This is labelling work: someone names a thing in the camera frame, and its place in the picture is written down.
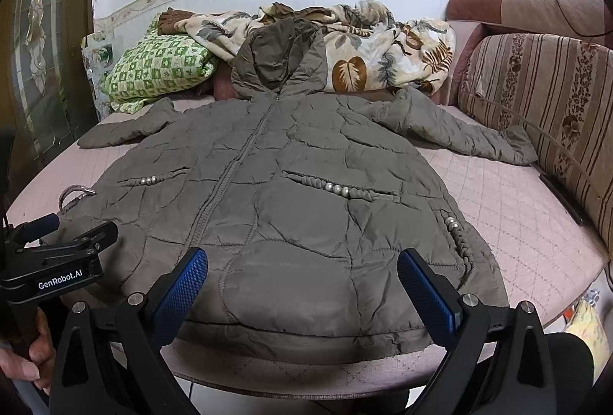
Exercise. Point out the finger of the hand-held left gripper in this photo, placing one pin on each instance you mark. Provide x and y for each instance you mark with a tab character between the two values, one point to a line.
91	241
40	227

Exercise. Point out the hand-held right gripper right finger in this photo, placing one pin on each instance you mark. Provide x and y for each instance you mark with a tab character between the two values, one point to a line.
426	295

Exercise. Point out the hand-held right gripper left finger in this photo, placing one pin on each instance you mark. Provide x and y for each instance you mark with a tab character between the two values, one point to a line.
184	286

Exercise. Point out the grey-brown quilted hooded jacket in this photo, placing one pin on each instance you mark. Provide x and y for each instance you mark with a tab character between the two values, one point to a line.
287	204

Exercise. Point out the person's left hand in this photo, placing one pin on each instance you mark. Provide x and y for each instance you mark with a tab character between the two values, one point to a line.
40	357

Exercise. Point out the pink quilted bed mattress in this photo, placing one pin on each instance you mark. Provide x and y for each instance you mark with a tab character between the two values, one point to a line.
503	214

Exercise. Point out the yellow patterned cloth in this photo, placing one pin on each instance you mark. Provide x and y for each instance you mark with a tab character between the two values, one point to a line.
586	319

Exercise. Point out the person's dark trouser leg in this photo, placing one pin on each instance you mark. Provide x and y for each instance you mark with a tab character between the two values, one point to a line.
572	372

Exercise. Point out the clear plastic bag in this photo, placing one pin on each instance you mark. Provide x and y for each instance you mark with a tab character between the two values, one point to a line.
96	56

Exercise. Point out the green patterned pillow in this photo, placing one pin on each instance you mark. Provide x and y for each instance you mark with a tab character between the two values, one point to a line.
153	65

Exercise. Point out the wooden door with stained glass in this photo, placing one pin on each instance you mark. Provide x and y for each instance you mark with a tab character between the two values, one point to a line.
43	37

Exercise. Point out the striped floral sofa backrest cushion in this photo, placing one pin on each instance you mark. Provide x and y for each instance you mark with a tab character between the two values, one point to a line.
550	99

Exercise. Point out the brown knitted cloth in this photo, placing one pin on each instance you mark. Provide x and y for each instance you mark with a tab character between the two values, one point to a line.
172	20

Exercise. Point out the leaf print blanket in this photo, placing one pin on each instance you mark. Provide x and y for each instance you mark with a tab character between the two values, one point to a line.
364	56

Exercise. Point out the pink maroon sofa frame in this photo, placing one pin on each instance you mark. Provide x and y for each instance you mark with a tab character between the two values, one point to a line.
527	8

